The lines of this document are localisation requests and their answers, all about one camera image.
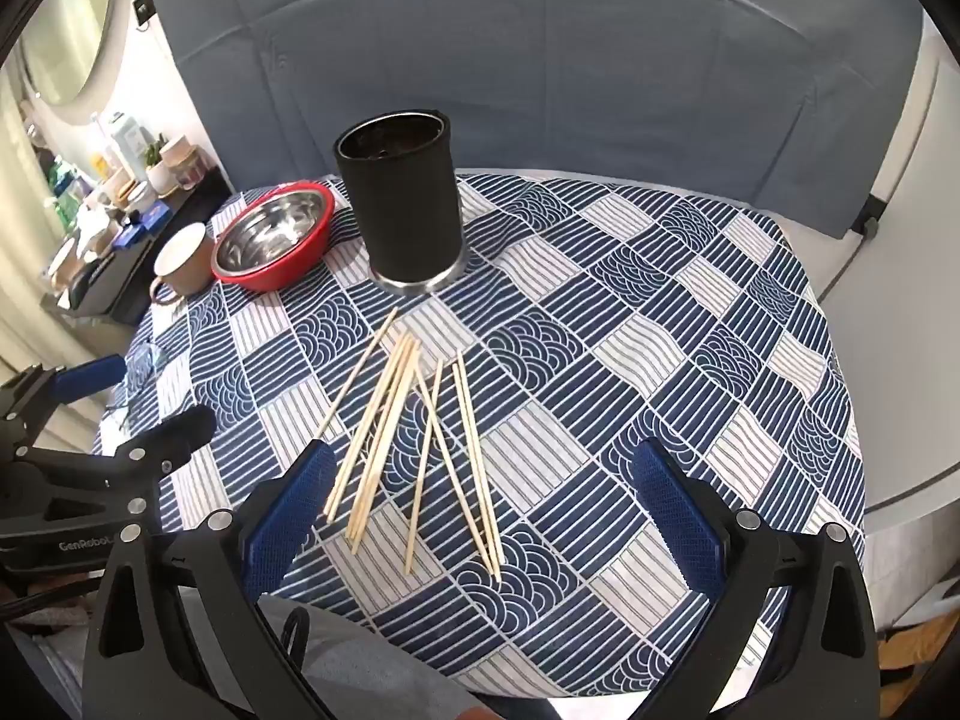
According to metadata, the pale green bottle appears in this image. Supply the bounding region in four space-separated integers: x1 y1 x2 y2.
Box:
105 111 148 181

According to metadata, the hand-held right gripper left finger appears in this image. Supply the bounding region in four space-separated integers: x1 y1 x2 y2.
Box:
81 441 338 720

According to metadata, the beige mug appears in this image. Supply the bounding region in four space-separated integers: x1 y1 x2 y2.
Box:
148 223 218 306

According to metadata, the beige curtain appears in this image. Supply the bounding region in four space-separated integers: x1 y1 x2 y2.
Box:
0 67 98 458

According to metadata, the person's grey-clad leg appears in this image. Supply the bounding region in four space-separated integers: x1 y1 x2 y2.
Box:
259 596 511 720

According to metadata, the black desk device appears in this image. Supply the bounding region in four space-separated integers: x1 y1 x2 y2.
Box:
66 251 128 314

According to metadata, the black plug with cable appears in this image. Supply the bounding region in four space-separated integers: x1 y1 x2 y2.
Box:
814 195 882 301

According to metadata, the green plastic bottle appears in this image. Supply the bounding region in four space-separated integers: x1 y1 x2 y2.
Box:
45 156 85 235

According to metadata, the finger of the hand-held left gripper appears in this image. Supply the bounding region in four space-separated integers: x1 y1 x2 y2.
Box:
0 354 128 432
97 405 218 522

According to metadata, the red bowl with steel inside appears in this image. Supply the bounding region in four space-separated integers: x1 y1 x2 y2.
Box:
211 180 336 293

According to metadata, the blue white patterned tablecloth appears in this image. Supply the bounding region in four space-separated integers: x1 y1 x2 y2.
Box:
90 171 867 698

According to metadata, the small potted cactus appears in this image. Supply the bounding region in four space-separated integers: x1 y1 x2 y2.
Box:
142 133 178 193

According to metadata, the bunch of wooden chopsticks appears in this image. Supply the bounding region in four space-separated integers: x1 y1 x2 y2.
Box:
315 306 505 584

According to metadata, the glass jar with wooden lid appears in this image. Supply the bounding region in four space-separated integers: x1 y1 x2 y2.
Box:
160 136 206 191

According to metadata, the black cylindrical utensil holder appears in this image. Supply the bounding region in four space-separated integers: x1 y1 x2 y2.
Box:
333 109 467 293

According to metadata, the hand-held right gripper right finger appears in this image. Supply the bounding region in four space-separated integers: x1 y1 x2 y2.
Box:
630 436 880 720

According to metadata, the black cable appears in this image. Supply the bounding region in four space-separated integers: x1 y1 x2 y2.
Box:
283 606 314 665

